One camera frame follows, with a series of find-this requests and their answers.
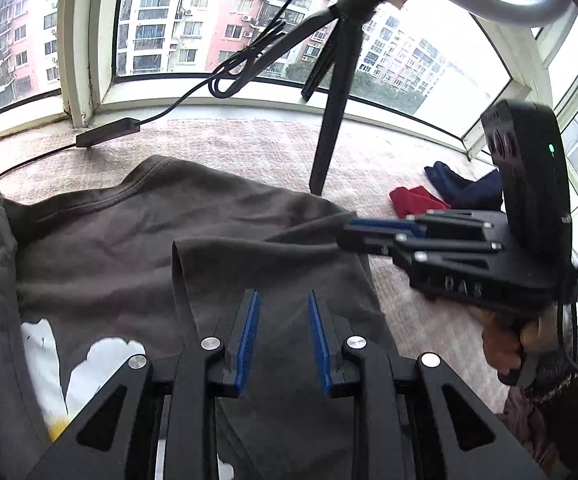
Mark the red garment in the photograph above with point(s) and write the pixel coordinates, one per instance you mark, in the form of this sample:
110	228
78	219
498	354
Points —
416	202

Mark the brown garment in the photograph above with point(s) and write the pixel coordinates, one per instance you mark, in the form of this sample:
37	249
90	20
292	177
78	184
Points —
529	425

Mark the navy garment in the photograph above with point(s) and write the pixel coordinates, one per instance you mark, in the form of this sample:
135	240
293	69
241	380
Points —
469	190

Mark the person's right forearm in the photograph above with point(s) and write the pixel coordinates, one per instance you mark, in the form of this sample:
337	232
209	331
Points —
569	380

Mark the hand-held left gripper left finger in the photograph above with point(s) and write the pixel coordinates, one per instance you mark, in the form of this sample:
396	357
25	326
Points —
248	340

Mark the person's right hand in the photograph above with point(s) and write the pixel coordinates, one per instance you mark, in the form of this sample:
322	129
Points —
499	337

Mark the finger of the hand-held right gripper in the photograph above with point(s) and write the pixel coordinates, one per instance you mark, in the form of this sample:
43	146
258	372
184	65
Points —
369	242
389	226

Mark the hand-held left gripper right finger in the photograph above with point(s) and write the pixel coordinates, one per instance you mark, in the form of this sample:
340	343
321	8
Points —
319	340

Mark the grey daisy print t-shirt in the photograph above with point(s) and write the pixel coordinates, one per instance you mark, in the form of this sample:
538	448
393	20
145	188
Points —
134	250

